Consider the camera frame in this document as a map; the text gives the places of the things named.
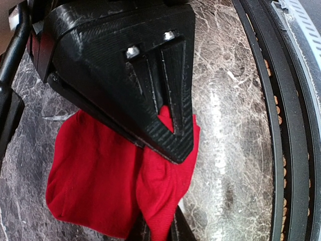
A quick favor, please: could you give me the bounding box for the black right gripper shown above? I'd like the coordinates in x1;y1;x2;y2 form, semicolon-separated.
1;5;49;160

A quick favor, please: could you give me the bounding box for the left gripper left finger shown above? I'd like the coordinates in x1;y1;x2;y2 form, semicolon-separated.
127;213;151;241

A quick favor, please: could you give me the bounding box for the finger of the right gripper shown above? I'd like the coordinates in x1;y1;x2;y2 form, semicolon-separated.
41;4;195;164
47;72;144;148

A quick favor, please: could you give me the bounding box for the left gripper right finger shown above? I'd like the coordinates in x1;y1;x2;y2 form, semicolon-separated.
169;206;196;241

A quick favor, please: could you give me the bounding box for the red santa sock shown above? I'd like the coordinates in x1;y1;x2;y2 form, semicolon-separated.
46;110;200;240

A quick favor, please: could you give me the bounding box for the white slotted cable duct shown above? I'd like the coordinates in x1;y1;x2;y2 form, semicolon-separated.
271;1;320;69

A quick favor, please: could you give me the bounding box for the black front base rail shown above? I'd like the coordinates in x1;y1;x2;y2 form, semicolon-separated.
233;1;320;240

